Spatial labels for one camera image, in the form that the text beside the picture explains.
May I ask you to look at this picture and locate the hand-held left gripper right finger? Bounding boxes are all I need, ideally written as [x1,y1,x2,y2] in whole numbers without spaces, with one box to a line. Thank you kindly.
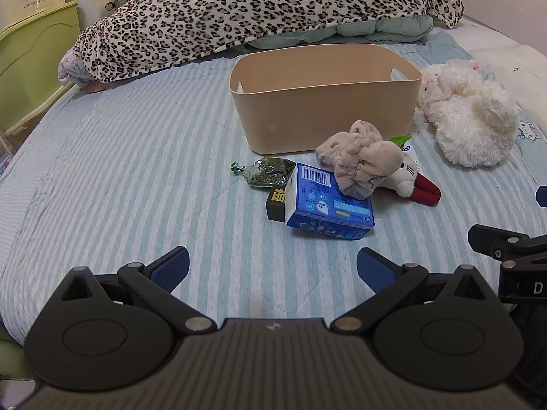
[331,246,499,336]

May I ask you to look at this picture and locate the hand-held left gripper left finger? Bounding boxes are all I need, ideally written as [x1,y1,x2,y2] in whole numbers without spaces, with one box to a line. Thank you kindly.
[59,246,217,336]

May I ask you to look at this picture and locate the blue tissue pack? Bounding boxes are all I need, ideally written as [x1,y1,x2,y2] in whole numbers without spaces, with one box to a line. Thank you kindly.
[284,163,377,242]

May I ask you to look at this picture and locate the white doll with red legs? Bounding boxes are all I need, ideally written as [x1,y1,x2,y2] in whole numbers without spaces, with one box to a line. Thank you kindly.
[384,143,442,208]

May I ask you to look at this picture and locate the striped blue bed sheet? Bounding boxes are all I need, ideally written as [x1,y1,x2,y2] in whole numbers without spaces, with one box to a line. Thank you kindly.
[0,30,547,353]

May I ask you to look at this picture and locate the white fluffy plush toy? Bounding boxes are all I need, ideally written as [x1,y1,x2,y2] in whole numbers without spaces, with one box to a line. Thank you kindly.
[416,60,521,168]

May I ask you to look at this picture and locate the beige fluffy scrunchie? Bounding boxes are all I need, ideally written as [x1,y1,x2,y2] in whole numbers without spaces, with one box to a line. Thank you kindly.
[315,120,404,200]

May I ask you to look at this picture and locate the small black box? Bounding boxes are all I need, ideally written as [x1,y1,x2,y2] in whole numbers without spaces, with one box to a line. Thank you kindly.
[265,184,290,223]

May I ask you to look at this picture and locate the green dried herb packet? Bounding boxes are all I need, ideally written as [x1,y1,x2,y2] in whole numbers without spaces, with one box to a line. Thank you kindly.
[231,158,297,189]

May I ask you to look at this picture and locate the white pillow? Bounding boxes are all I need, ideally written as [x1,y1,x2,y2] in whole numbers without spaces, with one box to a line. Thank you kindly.
[453,16,547,109]

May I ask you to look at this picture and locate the beige plastic storage bin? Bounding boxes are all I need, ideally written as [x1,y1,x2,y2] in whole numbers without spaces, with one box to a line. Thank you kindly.
[229,43,423,155]

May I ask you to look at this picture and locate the pink floral pillow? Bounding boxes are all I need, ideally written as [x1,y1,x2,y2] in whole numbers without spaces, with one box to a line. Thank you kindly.
[58,49,105,94]

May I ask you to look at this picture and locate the green checked quilt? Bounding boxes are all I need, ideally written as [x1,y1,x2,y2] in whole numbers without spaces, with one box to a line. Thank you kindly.
[250,14,433,51]

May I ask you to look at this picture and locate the green wooden cabinet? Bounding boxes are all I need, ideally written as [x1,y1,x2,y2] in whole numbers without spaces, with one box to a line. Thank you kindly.
[0,1,83,138]

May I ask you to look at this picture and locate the leopard print blanket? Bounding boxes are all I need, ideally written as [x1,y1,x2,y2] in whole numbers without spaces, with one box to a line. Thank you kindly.
[58,0,465,87]

